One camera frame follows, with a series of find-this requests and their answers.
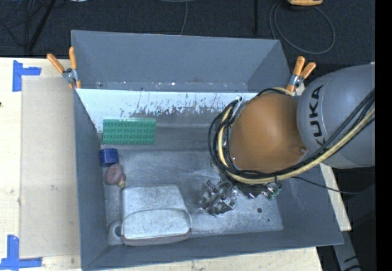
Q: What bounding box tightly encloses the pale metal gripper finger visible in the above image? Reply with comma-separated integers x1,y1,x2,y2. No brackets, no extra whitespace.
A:
206,193,238,217
200,178,220,204

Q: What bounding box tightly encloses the green studded flat plate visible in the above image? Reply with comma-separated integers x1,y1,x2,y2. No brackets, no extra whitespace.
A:
101,118,157,146

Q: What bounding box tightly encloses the blue cylinder cap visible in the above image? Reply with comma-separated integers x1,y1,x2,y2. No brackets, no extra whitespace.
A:
98,148,120,168

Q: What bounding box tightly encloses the grey metal bin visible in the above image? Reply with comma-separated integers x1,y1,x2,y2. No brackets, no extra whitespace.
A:
70,29,345,271

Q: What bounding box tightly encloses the pale wood flat board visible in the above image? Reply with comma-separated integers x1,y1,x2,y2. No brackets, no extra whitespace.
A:
18,75,81,260

